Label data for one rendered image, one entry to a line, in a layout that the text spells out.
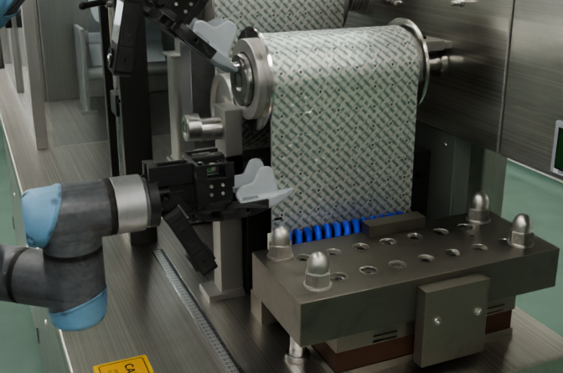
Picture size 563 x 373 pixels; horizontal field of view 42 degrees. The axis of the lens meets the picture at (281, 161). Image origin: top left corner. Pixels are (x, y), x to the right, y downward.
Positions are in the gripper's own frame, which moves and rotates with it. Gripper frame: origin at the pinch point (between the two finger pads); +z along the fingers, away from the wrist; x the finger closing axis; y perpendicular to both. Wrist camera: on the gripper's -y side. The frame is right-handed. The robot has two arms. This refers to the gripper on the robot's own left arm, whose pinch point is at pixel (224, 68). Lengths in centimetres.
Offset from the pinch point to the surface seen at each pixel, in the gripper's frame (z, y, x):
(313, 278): 16.5, -15.2, -23.1
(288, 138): 11.6, -2.6, -5.8
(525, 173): 286, 76, 230
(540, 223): 256, 48, 170
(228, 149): 8.5, -9.0, 1.5
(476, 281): 34.7, -3.5, -27.4
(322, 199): 22.3, -6.8, -5.8
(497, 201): 64, 12, 8
